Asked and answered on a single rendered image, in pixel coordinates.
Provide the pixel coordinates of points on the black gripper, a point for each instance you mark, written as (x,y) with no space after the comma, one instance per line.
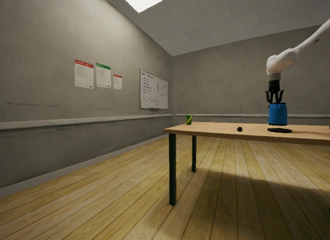
(274,88)

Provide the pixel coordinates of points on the green and yellow drink can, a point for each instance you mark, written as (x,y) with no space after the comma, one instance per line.
(188,119)

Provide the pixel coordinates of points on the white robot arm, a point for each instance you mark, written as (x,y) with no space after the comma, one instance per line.
(276,63)

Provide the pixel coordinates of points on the black round disc with center stud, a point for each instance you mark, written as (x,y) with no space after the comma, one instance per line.
(280,130)

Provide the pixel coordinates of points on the blue kettle with black handle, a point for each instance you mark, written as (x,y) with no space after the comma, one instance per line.
(277,114)

